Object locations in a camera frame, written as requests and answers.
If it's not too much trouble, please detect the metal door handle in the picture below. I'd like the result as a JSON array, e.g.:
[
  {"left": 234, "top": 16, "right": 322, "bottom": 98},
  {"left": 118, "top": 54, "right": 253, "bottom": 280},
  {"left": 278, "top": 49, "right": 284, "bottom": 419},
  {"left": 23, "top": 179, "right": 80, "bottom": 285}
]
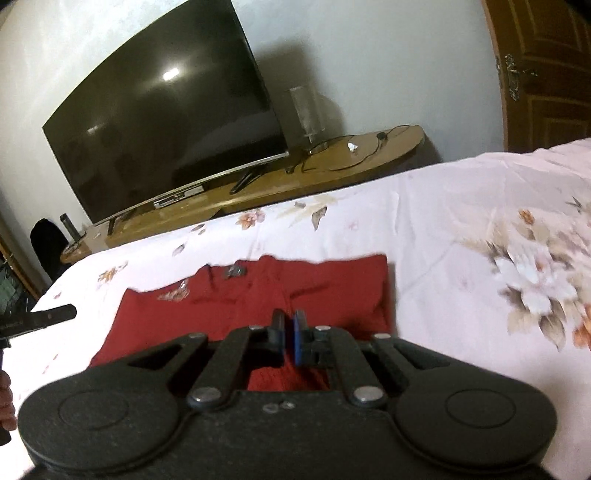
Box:
[{"left": 502, "top": 54, "right": 539, "bottom": 102}]

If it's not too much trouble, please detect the black bottle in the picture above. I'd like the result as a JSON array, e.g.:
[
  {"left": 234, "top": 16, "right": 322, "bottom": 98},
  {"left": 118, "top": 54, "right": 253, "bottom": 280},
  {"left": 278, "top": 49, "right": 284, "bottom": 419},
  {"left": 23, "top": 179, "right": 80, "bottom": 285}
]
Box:
[{"left": 59, "top": 213, "right": 80, "bottom": 241}]

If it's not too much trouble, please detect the clear glass vase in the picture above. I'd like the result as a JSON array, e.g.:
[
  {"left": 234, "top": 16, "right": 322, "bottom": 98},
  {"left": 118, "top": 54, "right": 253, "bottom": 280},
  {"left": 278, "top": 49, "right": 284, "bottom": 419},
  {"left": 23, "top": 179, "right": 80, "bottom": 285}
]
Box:
[{"left": 288, "top": 85, "right": 327, "bottom": 149}]

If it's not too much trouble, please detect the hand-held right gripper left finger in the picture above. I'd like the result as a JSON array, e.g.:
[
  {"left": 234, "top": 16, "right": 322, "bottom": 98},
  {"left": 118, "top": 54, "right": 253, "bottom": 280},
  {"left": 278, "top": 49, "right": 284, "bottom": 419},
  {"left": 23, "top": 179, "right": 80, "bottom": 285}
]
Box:
[{"left": 92, "top": 308, "right": 286, "bottom": 411}]

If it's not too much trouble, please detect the red embellished sweater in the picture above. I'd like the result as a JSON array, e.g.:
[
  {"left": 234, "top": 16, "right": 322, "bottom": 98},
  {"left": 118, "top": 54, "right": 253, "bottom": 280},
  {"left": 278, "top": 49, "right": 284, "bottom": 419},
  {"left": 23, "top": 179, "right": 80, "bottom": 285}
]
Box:
[{"left": 90, "top": 254, "right": 394, "bottom": 394}]

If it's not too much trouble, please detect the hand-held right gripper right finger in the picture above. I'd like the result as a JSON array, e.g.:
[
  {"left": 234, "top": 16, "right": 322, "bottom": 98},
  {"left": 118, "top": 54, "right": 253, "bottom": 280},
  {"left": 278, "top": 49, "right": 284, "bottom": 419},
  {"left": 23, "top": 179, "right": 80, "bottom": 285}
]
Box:
[{"left": 293, "top": 310, "right": 455, "bottom": 411}]

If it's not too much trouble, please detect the black curved television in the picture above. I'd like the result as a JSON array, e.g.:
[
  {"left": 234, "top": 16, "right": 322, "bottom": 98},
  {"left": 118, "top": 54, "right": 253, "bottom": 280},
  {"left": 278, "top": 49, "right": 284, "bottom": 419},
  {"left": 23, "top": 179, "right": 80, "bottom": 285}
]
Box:
[{"left": 41, "top": 0, "right": 291, "bottom": 226}]

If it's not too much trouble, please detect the black bag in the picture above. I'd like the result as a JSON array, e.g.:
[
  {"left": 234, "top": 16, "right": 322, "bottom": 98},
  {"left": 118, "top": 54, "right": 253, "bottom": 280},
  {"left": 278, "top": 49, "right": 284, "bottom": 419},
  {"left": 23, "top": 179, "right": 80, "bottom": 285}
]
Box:
[{"left": 30, "top": 219, "right": 66, "bottom": 278}]

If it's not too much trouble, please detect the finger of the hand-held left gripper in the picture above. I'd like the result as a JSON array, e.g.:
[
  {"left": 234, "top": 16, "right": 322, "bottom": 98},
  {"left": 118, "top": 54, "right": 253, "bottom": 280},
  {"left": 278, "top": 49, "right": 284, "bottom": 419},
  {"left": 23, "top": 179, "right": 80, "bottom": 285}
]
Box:
[{"left": 25, "top": 304, "right": 78, "bottom": 329}]

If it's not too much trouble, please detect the brown wooden door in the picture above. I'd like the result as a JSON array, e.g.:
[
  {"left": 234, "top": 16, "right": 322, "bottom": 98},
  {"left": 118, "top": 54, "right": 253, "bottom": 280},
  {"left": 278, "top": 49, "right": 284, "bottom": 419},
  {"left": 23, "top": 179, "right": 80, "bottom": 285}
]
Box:
[{"left": 480, "top": 0, "right": 591, "bottom": 154}]

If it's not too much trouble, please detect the person's left hand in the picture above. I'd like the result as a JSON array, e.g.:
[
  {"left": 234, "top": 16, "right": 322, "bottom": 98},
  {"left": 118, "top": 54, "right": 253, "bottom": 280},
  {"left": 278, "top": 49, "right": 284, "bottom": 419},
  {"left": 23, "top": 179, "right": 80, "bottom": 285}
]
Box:
[{"left": 0, "top": 371, "right": 18, "bottom": 431}]

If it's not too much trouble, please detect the white floral bed sheet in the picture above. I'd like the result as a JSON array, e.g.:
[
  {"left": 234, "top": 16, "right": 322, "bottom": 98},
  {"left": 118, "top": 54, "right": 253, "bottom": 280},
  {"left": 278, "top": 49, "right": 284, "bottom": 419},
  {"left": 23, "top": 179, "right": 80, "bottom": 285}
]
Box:
[{"left": 0, "top": 137, "right": 591, "bottom": 480}]

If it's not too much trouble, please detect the black cable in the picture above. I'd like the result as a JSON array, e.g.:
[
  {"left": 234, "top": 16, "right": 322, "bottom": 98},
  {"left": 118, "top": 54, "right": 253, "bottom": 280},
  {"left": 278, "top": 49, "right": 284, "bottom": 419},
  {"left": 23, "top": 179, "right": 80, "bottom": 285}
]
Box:
[{"left": 285, "top": 124, "right": 413, "bottom": 175}]

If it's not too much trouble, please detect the wooden television stand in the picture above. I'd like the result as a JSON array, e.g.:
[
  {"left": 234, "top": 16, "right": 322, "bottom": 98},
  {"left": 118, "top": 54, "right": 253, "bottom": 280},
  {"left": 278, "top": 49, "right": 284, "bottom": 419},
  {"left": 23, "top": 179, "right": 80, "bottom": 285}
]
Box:
[{"left": 60, "top": 124, "right": 426, "bottom": 265}]

